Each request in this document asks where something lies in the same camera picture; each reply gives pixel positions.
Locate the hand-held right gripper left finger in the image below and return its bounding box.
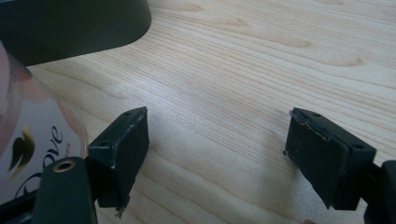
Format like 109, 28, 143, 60
85, 105, 150, 218

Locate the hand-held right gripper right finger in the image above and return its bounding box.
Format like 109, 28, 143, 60
283, 106, 377, 211

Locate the dark grey corner shelf rack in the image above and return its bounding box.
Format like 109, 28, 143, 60
0, 0, 152, 67

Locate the pink jar with white lid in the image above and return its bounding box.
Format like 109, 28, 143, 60
0, 41, 88, 206

